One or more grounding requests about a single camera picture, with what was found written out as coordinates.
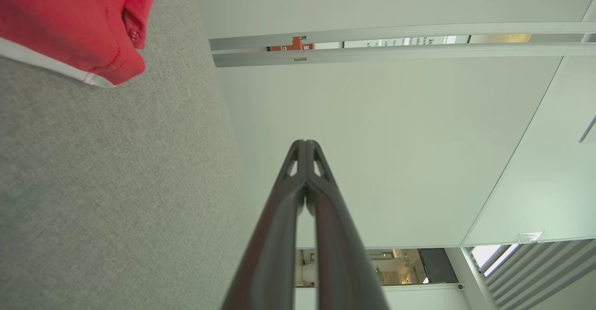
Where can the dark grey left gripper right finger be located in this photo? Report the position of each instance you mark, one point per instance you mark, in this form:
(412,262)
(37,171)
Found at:
(340,263)

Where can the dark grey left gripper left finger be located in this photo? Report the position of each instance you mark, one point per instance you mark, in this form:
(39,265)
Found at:
(272,254)

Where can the red shorts white hem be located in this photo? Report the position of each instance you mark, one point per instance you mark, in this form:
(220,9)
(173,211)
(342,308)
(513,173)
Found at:
(60,21)

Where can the white window pillar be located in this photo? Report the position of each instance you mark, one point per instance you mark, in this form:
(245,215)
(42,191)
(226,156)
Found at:
(472,277)

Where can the grey window blinds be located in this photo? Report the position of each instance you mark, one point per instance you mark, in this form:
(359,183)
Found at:
(549,272)

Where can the grey metal partition post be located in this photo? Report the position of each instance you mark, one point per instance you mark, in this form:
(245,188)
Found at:
(372,55)
(372,33)

